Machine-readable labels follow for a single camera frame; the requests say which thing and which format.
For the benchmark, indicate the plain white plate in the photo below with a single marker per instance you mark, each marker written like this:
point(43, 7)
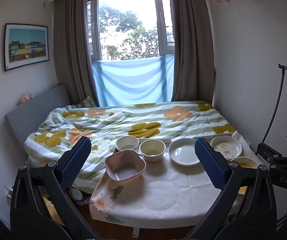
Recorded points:
point(183, 151)

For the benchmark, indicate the white round container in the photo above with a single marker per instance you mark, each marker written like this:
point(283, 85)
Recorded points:
point(76, 194)

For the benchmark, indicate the small plush toy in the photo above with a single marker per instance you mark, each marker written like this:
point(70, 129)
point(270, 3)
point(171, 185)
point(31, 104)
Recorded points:
point(25, 98)

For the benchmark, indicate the light blue cloth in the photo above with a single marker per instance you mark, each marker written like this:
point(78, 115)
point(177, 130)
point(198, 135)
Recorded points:
point(133, 80)

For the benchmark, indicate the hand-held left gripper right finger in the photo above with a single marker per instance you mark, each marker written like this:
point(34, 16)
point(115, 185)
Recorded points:
point(209, 160)

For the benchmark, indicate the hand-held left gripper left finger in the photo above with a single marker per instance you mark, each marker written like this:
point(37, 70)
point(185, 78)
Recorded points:
point(76, 160)

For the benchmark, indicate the window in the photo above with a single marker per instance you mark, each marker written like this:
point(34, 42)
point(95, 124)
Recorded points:
point(128, 25)

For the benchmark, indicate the cream round bowl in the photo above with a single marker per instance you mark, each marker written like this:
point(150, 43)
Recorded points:
point(152, 147)

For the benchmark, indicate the floral striped blanket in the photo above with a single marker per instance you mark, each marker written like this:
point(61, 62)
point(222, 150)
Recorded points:
point(108, 122)

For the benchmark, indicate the white ribbed bowl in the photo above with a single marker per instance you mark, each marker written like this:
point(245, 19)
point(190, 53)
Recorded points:
point(127, 143)

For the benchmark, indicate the pink square baking dish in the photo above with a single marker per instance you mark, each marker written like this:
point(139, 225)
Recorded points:
point(123, 165)

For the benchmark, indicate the floral cream tablecloth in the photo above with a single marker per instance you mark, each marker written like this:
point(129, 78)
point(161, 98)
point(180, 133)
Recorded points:
point(158, 192)

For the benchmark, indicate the cartoon print plate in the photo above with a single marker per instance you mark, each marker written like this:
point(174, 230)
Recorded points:
point(227, 146)

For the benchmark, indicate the grey headboard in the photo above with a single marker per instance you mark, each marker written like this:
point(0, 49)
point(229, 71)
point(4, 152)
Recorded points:
point(41, 105)

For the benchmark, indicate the framed houses picture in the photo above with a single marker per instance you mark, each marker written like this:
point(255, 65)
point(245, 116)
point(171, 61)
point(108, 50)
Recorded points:
point(26, 45)

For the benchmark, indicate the yellow bowl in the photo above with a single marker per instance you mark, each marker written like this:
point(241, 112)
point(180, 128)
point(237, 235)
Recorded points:
point(244, 163)

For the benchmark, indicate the brown curtain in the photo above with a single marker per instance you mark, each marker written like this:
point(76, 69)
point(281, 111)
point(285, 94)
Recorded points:
point(193, 55)
point(71, 55)

